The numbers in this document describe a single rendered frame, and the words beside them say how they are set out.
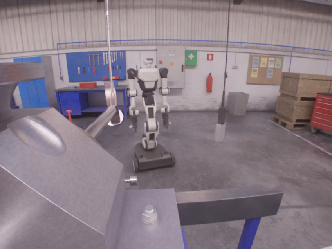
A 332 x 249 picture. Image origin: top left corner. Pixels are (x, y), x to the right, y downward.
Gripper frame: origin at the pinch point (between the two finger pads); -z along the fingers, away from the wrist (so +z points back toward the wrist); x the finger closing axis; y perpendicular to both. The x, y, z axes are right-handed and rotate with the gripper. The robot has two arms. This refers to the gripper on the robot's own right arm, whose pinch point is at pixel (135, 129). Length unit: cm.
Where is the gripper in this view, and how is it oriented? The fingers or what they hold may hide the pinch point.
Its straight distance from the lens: 242.9
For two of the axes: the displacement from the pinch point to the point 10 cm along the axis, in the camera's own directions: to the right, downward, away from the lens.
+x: 3.0, 1.1, -9.5
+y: 9.5, -1.0, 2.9
